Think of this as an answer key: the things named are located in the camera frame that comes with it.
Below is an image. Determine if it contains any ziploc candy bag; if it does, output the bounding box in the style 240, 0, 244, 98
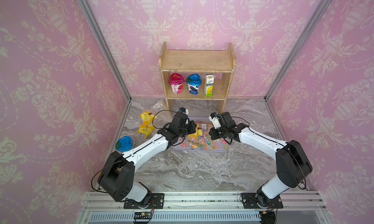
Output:
139, 100, 172, 127
189, 121, 213, 140
137, 123, 155, 138

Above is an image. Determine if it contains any pink lid yogurt cup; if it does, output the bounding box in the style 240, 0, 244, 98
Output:
169, 73, 185, 94

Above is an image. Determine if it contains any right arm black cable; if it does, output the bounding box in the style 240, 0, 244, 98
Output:
230, 116, 307, 191

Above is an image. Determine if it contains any blue lid cup on table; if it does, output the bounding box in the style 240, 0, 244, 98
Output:
115, 136, 133, 152

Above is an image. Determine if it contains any wooden shelf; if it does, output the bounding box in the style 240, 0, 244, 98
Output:
158, 42, 237, 119

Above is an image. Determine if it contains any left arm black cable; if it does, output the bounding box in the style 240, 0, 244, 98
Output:
151, 109, 177, 130

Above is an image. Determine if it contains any pile of colourful candies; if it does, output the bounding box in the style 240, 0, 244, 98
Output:
179, 121, 227, 151

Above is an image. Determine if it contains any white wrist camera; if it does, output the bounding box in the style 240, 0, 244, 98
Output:
209, 112, 222, 129
179, 107, 189, 125

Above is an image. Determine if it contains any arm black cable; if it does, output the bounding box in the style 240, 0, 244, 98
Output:
151, 109, 177, 130
230, 116, 307, 191

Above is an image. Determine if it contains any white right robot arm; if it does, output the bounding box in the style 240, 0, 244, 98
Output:
209, 112, 313, 207

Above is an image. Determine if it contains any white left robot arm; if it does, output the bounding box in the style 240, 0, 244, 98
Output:
97, 108, 197, 208

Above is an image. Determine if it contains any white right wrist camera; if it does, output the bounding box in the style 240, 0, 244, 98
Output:
209, 112, 222, 129

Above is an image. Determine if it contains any lavender plastic tray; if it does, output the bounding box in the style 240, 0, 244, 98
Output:
172, 116, 230, 153

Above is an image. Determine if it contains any blue lid yogurt cup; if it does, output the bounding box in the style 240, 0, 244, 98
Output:
186, 74, 202, 95

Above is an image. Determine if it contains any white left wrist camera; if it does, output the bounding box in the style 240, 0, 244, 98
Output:
179, 107, 189, 125

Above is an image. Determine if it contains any green white juice carton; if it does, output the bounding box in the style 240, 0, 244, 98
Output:
205, 74, 215, 97

